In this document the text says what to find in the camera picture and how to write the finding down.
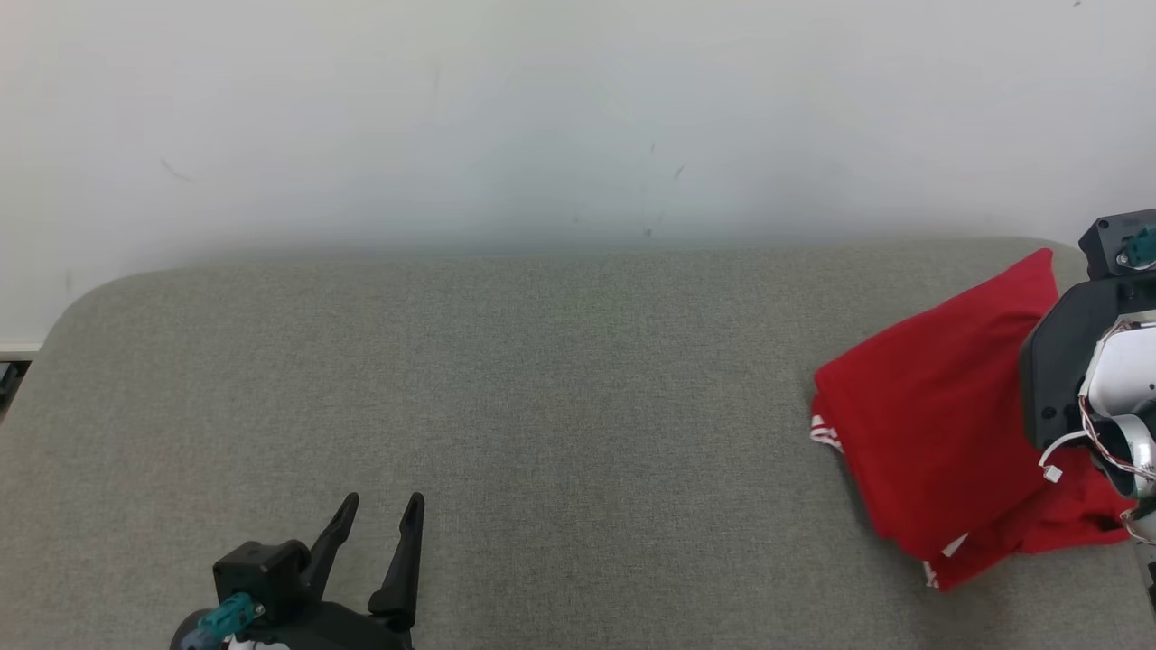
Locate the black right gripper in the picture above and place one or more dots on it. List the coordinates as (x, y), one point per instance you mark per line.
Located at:
(1057, 370)

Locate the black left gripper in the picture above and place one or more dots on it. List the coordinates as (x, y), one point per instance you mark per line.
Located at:
(334, 632)

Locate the red white Bulls jersey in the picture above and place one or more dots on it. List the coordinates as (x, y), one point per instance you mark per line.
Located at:
(939, 397)

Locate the red Bulls shorts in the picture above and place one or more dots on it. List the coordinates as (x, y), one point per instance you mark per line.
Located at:
(1066, 524)

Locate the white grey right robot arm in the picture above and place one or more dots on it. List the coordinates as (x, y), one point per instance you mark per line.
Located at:
(1124, 379)

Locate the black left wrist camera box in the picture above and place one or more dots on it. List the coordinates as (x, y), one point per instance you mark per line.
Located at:
(262, 573)

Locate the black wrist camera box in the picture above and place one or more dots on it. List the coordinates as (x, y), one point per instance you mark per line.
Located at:
(262, 573)
(1106, 244)

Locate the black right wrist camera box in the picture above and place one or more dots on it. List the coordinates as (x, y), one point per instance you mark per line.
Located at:
(1106, 244)

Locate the dark wall baseboard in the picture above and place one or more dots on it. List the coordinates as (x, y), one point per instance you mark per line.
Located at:
(9, 379)

